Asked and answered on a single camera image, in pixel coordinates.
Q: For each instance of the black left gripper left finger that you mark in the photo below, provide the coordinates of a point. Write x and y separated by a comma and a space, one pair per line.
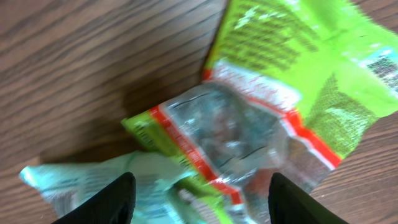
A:
114, 204

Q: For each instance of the green haribo candy bag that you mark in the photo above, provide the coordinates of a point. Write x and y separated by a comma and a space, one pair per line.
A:
289, 87

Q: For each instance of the teal packet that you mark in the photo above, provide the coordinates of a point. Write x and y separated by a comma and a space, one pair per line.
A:
67, 186

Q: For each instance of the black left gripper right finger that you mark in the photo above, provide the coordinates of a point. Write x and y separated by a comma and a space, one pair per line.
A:
289, 204

